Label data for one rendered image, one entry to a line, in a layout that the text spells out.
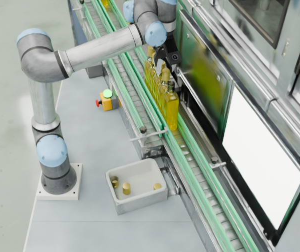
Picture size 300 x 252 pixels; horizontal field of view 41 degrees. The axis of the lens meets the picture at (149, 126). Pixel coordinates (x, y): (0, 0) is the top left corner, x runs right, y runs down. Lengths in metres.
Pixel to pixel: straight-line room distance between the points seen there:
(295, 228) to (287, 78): 0.66
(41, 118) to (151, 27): 0.59
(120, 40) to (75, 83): 0.96
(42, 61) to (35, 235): 0.73
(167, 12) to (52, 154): 0.69
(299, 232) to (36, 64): 0.99
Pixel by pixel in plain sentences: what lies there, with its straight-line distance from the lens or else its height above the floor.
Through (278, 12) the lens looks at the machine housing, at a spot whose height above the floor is 1.62.
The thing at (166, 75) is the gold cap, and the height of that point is 1.15.
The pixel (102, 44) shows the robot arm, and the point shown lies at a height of 1.44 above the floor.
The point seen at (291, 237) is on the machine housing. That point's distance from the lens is 0.61.
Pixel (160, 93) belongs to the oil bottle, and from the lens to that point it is 1.72.
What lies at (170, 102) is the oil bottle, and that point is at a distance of 1.66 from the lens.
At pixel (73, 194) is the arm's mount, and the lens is 1.74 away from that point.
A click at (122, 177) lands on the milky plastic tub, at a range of 1.76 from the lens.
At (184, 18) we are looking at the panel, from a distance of 1.69.
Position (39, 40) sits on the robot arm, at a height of 1.42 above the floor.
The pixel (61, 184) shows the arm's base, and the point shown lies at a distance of 1.71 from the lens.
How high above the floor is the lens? 2.22
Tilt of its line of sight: 48 degrees down
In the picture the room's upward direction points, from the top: straight up
